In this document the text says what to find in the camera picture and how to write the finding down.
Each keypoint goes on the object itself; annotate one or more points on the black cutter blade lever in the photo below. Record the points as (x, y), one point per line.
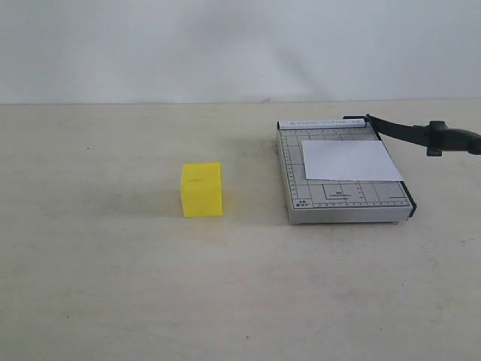
(436, 136)

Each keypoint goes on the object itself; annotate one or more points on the grey paper cutter base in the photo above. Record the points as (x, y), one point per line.
(330, 201)

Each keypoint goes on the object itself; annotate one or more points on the white paper sheet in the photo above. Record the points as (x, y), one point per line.
(348, 160)

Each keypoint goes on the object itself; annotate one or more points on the yellow cube block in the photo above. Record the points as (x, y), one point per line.
(201, 189)

